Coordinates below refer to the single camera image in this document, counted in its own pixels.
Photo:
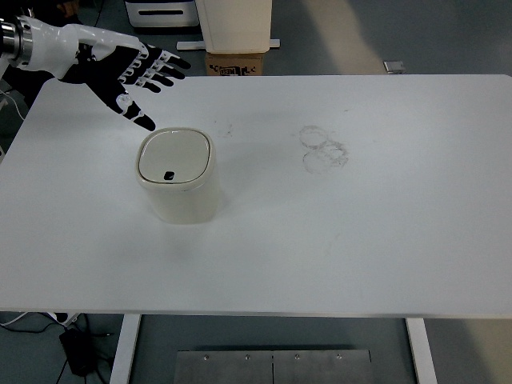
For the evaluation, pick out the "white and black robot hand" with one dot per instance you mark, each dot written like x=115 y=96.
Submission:
x=104 y=76

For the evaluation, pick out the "grey floor socket plate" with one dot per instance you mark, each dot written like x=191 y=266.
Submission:
x=394 y=66

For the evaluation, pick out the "large white plastic container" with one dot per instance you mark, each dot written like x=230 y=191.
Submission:
x=236 y=24

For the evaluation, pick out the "white appliance with black slot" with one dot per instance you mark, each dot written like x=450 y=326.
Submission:
x=164 y=12

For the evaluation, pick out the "brown cardboard box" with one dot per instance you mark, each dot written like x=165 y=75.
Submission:
x=234 y=66

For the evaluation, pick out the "white flat base bar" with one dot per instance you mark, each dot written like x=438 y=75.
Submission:
x=188 y=45

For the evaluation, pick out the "white table leg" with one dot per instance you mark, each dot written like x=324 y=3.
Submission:
x=125 y=348
x=422 y=352

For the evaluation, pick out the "cream lidded trash bin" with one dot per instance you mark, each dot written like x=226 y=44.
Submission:
x=180 y=200

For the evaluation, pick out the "grey metal plate with screws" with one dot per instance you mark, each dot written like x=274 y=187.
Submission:
x=240 y=368

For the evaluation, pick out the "black power adapter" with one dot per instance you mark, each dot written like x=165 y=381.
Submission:
x=78 y=352

